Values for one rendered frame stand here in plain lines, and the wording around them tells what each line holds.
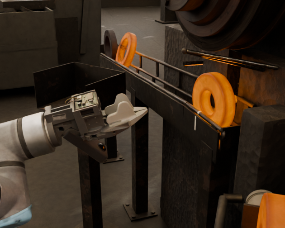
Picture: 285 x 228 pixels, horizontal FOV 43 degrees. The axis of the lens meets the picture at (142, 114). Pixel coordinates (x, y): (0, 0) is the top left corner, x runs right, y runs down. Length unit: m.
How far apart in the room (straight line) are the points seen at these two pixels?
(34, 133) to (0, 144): 0.07
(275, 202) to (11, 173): 0.49
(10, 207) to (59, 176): 1.34
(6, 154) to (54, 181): 1.27
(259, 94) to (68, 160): 1.52
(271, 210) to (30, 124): 0.49
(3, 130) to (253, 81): 0.58
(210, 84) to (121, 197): 1.05
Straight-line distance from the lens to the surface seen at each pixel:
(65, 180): 2.02
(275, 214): 0.49
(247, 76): 0.92
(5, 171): 0.76
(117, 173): 2.05
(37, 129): 0.76
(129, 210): 1.75
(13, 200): 0.73
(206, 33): 0.85
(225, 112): 0.90
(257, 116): 0.74
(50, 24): 3.20
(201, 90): 0.98
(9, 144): 0.77
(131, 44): 1.70
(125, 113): 0.76
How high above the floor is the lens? 1.07
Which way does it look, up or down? 22 degrees down
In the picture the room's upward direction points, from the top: straight up
